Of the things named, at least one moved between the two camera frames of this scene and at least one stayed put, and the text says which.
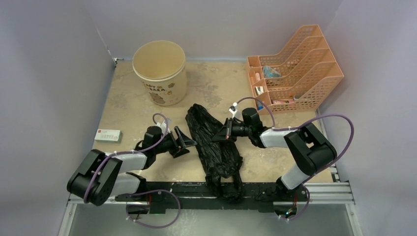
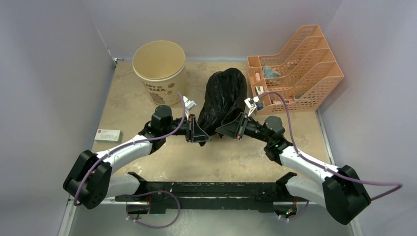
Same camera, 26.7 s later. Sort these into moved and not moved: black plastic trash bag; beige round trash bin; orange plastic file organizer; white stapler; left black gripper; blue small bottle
Moved: black plastic trash bag; left black gripper
Not moved: white stapler; beige round trash bin; blue small bottle; orange plastic file organizer
